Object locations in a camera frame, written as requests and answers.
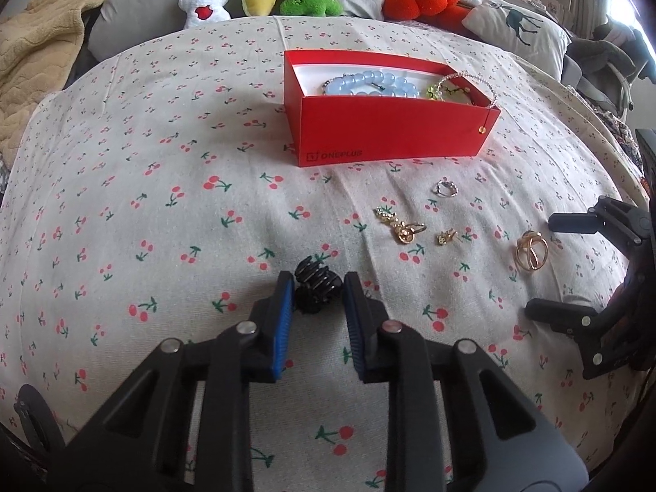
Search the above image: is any large gold knot ring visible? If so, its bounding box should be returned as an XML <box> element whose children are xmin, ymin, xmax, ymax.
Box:
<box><xmin>513</xmin><ymin>230</ymin><xmax>551</xmax><ymax>273</ymax></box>

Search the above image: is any black hair claw clip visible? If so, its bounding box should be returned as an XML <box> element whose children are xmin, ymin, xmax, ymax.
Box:
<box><xmin>294</xmin><ymin>257</ymin><xmax>344</xmax><ymax>314</ymax></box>

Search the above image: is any small gold stud earring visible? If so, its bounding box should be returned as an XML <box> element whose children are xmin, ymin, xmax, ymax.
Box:
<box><xmin>436</xmin><ymin>228</ymin><xmax>458</xmax><ymax>246</ymax></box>

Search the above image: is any white deer print pillow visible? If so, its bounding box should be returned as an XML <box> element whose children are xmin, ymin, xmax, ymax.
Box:
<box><xmin>461</xmin><ymin>0</ymin><xmax>572</xmax><ymax>81</ymax></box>

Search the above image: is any cherry print bed sheet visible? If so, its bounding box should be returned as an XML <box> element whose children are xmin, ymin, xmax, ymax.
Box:
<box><xmin>1</xmin><ymin>18</ymin><xmax>644</xmax><ymax>467</ymax></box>

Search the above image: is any red tomato plush cushion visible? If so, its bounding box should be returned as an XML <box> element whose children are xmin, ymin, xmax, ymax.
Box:
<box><xmin>383</xmin><ymin>0</ymin><xmax>472</xmax><ymax>31</ymax></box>

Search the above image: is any red OnePlus box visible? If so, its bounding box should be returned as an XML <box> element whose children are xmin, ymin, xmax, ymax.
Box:
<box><xmin>284</xmin><ymin>49</ymin><xmax>500</xmax><ymax>168</ymax></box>

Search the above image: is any beige quilted blanket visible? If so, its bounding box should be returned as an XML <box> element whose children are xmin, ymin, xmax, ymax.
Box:
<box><xmin>1</xmin><ymin>0</ymin><xmax>105</xmax><ymax>166</ymax></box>

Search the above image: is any thin silver chain necklace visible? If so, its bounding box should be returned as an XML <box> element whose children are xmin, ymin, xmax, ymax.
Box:
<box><xmin>435</xmin><ymin>71</ymin><xmax>499</xmax><ymax>112</ymax></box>

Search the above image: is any light blue bead bracelet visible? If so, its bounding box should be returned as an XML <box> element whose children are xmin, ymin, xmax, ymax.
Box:
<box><xmin>321</xmin><ymin>68</ymin><xmax>432</xmax><ymax>100</ymax></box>

